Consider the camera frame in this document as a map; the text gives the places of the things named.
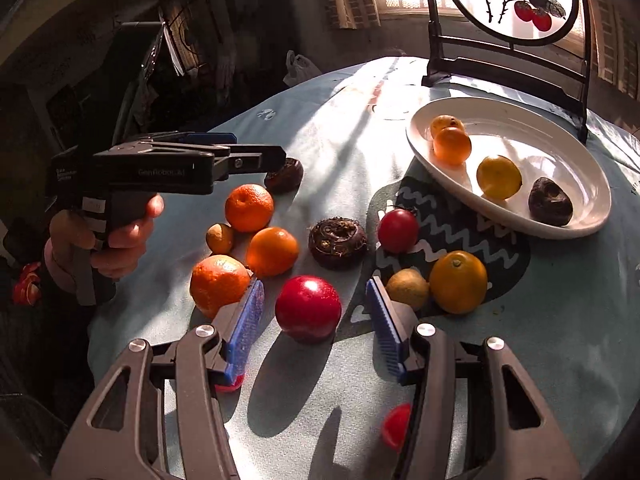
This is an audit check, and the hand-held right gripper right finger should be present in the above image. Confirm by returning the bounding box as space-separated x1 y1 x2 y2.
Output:
365 275 583 480

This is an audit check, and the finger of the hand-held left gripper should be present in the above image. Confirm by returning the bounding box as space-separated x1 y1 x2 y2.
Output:
149 131 238 147
149 141 288 182

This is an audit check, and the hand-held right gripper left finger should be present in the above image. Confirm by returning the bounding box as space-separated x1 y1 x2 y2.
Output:
52 279 266 480

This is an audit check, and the small yellow-green kiwi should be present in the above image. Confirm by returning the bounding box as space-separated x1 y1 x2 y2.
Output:
385 268 431 312

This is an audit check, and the dark water chestnut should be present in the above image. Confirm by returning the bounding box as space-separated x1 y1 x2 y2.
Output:
528 177 574 227
308 217 368 264
264 157 304 194

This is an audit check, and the large orange mandarin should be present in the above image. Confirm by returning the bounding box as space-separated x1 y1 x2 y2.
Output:
189 255 253 320

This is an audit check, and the small red tomato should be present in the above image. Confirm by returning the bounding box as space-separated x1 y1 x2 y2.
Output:
381 403 412 453
216 372 246 393

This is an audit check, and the large red apple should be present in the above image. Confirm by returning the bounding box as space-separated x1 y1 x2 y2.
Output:
274 275 343 345

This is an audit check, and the yellow-orange mandarin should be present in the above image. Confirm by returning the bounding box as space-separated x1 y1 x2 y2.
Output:
429 250 488 315

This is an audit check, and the small brown longan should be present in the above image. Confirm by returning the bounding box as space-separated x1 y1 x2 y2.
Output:
206 223 235 255

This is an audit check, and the red plum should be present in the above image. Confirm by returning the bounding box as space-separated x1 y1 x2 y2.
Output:
377 208 420 254

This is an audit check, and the white oval plate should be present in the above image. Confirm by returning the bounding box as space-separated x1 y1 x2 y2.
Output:
405 97 612 239

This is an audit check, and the person's left forearm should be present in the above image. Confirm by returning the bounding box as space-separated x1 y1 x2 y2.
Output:
42 237 81 293

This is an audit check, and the person's left hand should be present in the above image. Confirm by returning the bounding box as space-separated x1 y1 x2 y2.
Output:
47 192 166 281

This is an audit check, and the black folding stand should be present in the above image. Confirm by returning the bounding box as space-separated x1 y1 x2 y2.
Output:
112 20 173 146

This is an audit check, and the white plastic bag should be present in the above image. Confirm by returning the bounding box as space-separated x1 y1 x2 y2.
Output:
285 50 321 88

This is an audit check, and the red orange patterned cloth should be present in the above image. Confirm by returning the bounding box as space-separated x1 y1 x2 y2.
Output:
11 260 43 307

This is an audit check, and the small orange mandarin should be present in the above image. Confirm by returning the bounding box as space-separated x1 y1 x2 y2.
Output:
432 127 472 166

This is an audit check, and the small spotted yellow citrus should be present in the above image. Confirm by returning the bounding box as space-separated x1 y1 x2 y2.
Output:
430 115 466 143

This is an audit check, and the black framed painted table screen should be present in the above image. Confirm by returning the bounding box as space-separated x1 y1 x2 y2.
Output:
420 0 593 143

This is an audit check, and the dark wall hanging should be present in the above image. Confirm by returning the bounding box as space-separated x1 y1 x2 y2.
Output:
160 0 226 78

